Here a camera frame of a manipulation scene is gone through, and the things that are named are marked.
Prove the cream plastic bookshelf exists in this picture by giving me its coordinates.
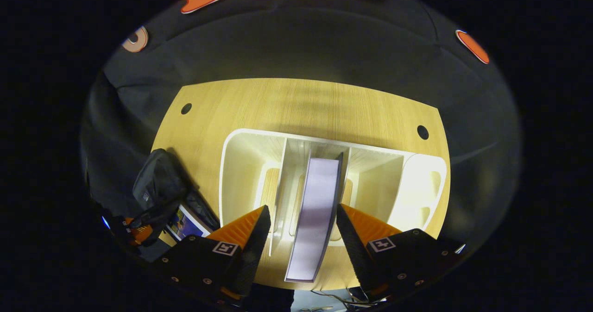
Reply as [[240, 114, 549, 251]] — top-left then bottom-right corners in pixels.
[[219, 128, 448, 257]]

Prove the grey cover book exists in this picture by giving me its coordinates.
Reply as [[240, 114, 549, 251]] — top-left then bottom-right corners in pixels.
[[284, 152, 344, 283]]

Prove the person's dark clothing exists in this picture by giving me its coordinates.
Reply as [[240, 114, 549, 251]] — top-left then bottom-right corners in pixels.
[[243, 284, 295, 312]]

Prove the black schoolbag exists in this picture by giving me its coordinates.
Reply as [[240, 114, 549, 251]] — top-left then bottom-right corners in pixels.
[[131, 148, 221, 250]]

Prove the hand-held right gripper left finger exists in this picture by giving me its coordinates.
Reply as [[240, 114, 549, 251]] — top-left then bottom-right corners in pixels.
[[154, 205, 272, 300]]

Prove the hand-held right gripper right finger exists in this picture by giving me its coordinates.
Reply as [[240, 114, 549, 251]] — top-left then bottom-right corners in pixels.
[[335, 203, 467, 304]]

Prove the blue cover book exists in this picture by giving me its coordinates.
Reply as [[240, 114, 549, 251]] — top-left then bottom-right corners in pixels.
[[165, 204, 212, 241]]

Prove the black backdrop cloth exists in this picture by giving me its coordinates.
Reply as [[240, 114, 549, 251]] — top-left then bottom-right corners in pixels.
[[80, 0, 522, 257]]

